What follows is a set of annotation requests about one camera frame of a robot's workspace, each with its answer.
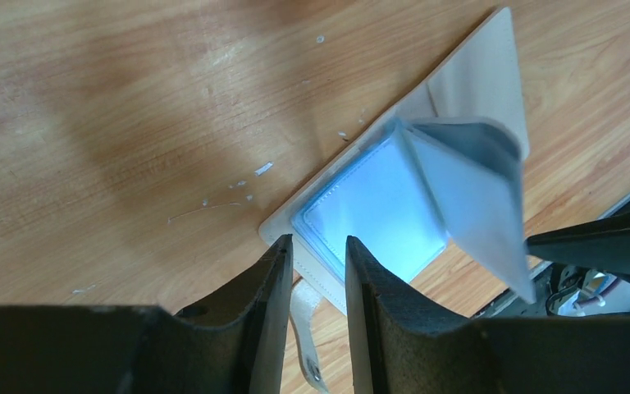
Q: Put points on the beige card holder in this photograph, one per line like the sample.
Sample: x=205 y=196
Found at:
x=444 y=164

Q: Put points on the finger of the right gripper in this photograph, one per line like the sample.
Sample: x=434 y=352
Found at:
x=603 y=245

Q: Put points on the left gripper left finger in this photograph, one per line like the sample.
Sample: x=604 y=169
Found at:
x=231 y=341

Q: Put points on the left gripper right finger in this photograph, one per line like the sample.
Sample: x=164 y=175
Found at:
x=403 y=342

